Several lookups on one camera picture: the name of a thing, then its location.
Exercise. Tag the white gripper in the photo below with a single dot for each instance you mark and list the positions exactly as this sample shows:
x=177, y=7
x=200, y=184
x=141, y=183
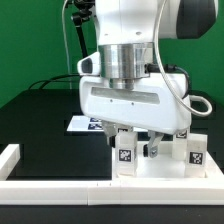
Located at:
x=149, y=105

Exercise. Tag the white square table top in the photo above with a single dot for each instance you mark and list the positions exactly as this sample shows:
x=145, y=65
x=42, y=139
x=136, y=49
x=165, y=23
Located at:
x=165, y=167

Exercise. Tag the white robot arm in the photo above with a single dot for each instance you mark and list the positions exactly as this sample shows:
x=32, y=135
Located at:
x=125, y=84

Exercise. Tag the white U-shaped obstacle fence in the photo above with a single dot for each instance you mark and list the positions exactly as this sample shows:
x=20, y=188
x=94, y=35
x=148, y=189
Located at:
x=126, y=191

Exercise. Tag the white AprilTag base plate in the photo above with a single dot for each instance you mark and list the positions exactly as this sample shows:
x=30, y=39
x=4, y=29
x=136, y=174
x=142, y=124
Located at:
x=80, y=123

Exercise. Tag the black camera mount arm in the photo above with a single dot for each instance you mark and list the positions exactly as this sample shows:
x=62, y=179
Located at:
x=81, y=16

